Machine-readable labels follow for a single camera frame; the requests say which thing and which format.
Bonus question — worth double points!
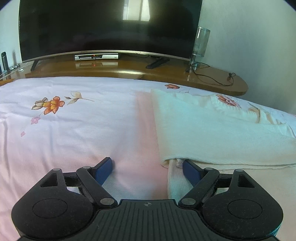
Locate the white knitted garment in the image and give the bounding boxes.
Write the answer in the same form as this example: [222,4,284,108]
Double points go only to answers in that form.
[151,89,295,200]

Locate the pink floral bed sheet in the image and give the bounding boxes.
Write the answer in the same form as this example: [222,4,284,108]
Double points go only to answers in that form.
[0,76,296,241]

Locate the small items on console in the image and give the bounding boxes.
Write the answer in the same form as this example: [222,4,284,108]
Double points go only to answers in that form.
[10,63,24,72]

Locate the brown wooden tv console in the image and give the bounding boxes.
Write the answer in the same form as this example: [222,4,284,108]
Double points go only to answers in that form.
[1,54,248,96]

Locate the dark thermos bottle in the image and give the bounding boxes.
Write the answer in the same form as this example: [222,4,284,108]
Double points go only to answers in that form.
[1,52,10,72]

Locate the silver set-top box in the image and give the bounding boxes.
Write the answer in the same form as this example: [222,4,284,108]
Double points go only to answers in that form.
[74,53,119,61]

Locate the large curved black television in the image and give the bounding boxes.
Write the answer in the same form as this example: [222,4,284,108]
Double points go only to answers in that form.
[19,1,202,62]

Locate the black power cable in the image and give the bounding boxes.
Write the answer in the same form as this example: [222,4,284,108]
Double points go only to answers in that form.
[191,60,237,87]

